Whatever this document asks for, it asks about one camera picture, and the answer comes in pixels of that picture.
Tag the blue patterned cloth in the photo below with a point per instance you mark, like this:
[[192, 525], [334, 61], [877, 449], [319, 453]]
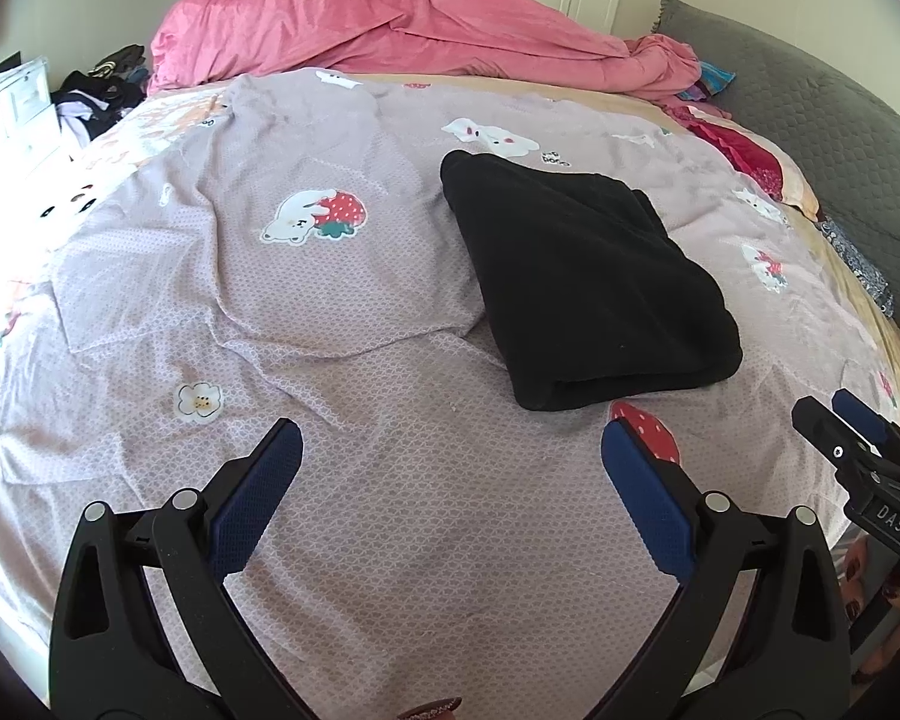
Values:
[[859, 262]]

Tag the dark sparkly slipper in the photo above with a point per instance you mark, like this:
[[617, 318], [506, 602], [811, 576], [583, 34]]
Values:
[[431, 710]]

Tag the lilac printed bed sheet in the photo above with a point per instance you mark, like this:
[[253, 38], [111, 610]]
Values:
[[345, 390]]

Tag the striped colourful cloth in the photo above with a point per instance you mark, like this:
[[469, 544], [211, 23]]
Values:
[[716, 82]]

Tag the white drawer unit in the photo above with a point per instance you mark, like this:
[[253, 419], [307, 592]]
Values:
[[15, 112]]

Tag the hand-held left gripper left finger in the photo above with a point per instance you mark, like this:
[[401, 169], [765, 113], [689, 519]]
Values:
[[259, 499]]

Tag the pile of dark clothes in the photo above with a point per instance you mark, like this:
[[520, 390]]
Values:
[[97, 94]]

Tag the person's right hand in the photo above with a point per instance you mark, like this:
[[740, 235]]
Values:
[[862, 600]]

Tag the grey quilted headboard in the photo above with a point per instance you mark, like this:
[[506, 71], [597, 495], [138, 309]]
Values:
[[817, 127]]

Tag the red cloth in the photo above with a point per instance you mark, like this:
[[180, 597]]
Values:
[[750, 154]]

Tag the black long-sleeved sweater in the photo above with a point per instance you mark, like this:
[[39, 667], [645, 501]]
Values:
[[592, 285]]

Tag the pink duvet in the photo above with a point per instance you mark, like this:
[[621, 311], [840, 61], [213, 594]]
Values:
[[390, 22]]

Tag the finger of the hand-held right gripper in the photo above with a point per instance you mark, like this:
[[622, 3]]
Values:
[[825, 431], [862, 411]]

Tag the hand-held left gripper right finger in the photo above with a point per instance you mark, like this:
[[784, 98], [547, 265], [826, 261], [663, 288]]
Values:
[[645, 504]]

